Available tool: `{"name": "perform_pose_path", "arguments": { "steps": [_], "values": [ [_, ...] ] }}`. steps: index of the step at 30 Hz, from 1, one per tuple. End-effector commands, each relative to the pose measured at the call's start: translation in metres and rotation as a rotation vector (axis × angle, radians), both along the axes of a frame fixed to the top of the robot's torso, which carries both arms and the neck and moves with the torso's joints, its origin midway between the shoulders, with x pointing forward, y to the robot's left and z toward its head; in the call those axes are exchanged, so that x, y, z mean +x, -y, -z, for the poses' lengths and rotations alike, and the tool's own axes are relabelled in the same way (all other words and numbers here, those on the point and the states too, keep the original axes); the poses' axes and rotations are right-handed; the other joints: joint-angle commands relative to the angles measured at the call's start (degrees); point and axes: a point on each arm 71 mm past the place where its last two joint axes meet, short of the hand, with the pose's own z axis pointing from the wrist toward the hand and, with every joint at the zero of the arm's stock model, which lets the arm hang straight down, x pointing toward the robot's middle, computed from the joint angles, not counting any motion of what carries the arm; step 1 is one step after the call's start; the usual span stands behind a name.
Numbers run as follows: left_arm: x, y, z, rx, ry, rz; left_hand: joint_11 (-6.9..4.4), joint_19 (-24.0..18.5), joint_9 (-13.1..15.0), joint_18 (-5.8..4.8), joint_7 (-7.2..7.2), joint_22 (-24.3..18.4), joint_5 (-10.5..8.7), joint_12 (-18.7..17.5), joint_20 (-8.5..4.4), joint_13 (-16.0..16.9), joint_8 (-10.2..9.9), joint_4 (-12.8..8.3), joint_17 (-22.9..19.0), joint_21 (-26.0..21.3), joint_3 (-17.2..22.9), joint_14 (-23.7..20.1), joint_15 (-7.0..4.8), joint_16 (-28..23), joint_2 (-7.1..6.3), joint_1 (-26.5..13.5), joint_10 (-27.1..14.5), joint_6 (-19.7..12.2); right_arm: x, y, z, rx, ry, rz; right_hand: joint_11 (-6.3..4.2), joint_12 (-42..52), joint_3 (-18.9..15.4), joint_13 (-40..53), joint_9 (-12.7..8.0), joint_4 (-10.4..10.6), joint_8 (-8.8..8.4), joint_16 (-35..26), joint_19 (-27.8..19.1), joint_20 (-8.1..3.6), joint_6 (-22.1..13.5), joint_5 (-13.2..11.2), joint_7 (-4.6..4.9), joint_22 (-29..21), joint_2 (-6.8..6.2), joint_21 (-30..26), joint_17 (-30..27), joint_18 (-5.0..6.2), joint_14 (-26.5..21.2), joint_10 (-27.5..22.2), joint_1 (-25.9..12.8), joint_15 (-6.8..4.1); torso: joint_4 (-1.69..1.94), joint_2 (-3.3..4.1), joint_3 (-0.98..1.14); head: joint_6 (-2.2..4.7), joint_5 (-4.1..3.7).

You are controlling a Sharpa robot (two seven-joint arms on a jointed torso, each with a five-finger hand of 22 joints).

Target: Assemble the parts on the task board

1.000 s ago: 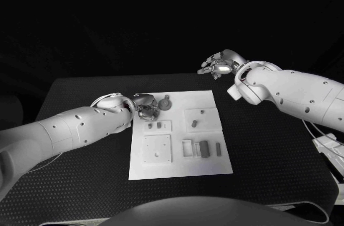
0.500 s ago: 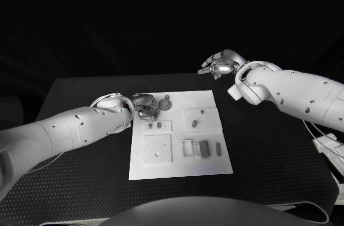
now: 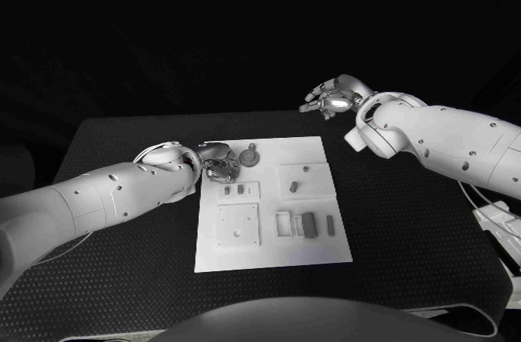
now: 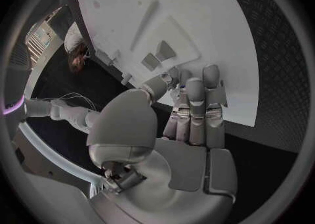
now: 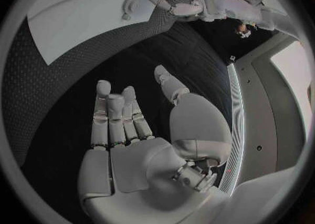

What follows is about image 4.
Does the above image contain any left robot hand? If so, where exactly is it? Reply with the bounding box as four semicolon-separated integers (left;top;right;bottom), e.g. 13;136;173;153
85;64;239;224

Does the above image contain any white task board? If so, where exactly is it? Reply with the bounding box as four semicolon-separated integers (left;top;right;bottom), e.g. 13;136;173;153
73;0;261;128

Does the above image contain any person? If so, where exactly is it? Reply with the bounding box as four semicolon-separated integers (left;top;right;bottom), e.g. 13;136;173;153
63;22;91;74

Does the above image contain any white cable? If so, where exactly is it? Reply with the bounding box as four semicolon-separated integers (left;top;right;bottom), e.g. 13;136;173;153
52;92;97;110

